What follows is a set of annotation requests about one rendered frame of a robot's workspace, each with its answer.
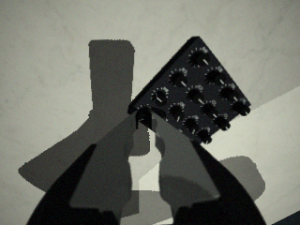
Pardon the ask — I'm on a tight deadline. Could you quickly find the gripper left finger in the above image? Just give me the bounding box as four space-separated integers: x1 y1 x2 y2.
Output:
26 112 139 225

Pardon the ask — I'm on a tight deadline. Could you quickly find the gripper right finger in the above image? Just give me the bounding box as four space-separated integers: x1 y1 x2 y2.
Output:
148 111 266 225

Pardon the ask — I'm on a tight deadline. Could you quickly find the black knob box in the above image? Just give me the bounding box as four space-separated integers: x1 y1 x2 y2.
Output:
127 37 251 144

